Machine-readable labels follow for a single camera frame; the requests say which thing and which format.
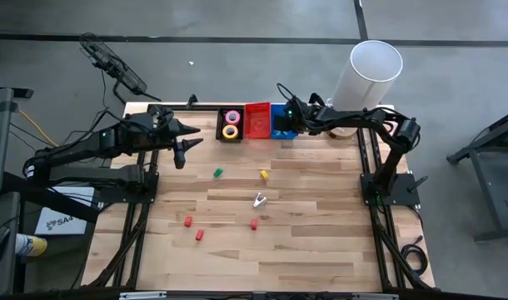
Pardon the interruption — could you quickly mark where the black aluminium table frame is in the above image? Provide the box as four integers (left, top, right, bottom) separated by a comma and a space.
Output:
81, 94, 436, 300

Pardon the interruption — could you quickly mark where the coiled black cable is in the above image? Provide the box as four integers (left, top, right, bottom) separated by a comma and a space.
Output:
400, 235, 429, 277

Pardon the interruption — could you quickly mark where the black metal side table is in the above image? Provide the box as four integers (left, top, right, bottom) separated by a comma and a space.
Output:
446, 107, 508, 243

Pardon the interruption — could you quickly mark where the yellow extension cord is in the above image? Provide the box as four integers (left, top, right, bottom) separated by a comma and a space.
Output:
18, 110, 60, 148

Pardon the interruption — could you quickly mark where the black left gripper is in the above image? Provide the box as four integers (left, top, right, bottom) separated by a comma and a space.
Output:
152, 117, 205, 170

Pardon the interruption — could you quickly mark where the black plastic basket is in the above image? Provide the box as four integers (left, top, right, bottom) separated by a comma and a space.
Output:
215, 108, 245, 143

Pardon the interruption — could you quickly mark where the yellow and white bottle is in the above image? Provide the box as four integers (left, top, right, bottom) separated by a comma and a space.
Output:
15, 232, 48, 258

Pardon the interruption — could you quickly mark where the white printed paper sheet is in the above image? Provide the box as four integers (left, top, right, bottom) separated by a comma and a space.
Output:
34, 186, 96, 236

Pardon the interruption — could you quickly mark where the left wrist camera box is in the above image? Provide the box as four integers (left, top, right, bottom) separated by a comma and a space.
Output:
147, 104, 174, 124

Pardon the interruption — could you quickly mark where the blue plastic basket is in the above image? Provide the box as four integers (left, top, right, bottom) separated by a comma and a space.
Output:
270, 102, 299, 140

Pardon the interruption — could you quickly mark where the black metal beam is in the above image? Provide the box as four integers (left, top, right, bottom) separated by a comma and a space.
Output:
2, 170, 101, 224

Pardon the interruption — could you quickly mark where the red plastic basket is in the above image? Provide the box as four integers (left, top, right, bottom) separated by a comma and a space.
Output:
244, 102, 272, 139

